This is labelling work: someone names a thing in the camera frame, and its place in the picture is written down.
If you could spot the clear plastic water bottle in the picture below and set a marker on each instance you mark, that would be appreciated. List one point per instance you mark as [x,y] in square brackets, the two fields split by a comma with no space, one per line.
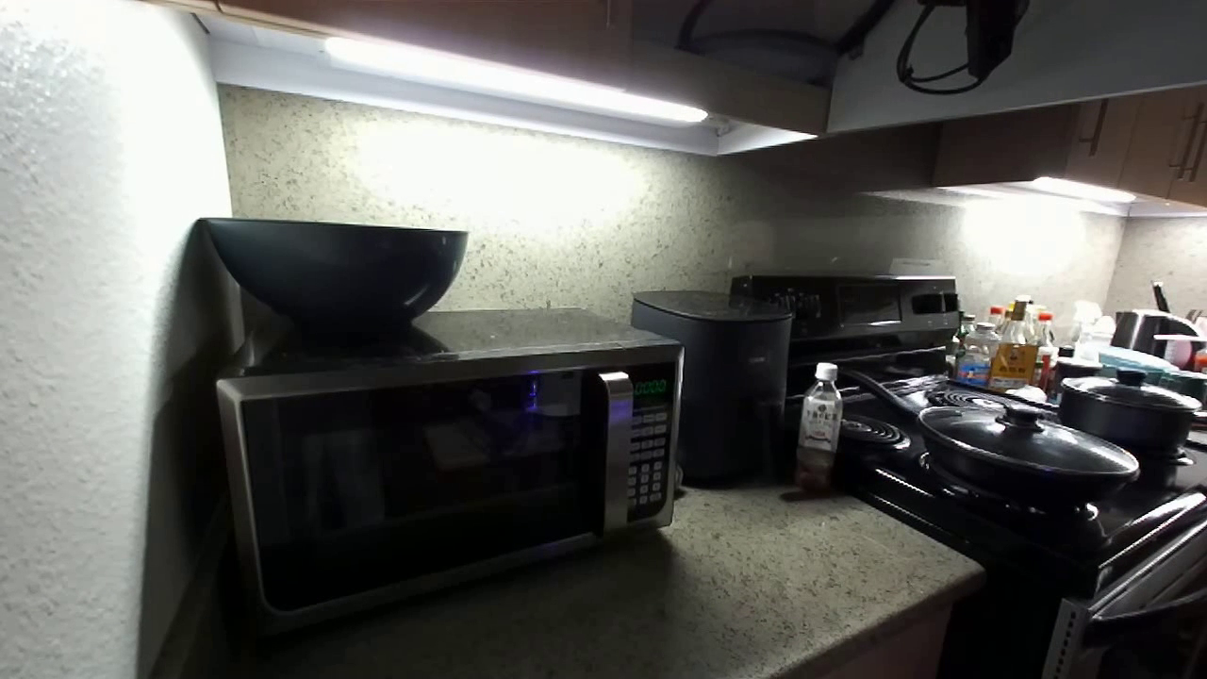
[821,427]

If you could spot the open cabinet door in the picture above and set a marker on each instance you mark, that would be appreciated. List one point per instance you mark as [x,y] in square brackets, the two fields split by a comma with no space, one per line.
[1106,50]

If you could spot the stainless steel microwave oven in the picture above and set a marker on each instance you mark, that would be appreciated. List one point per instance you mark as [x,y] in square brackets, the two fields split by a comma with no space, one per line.
[428,475]

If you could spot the glass pan lid with knob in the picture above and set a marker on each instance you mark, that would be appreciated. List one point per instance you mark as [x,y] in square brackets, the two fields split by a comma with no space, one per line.
[1032,446]

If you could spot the black frying pan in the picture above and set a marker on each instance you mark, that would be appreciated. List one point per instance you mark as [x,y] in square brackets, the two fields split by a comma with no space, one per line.
[879,392]

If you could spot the black kitchen stove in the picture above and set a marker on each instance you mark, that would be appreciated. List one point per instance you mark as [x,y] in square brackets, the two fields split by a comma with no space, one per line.
[870,313]

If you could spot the amber oil bottle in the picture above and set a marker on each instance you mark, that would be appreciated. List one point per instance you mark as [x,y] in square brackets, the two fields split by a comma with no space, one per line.
[1012,351]

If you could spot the black pot with lid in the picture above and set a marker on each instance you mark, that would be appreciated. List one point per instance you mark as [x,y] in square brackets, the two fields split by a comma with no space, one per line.
[1131,421]

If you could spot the small white countertop appliance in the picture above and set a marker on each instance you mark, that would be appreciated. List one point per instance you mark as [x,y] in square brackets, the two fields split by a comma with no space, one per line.
[1151,329]

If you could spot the wooden cabinet beside hood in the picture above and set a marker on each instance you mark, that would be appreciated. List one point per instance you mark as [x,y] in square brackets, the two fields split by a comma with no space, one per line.
[1070,143]

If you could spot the dark blue bowl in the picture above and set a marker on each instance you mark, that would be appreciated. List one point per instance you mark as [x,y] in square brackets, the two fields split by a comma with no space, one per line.
[334,270]

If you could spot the under cabinet light strip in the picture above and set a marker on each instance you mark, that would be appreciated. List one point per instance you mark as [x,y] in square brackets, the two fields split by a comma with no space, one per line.
[1070,191]
[503,78]

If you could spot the red capped sauce bottle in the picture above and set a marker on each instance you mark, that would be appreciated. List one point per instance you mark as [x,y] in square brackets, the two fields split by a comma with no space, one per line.
[1044,359]

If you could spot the clear bottle with blue label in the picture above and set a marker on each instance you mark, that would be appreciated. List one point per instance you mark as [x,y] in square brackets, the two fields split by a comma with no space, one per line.
[975,359]

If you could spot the glass lid with blue rim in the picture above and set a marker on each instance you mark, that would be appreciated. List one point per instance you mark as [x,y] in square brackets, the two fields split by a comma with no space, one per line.
[768,55]

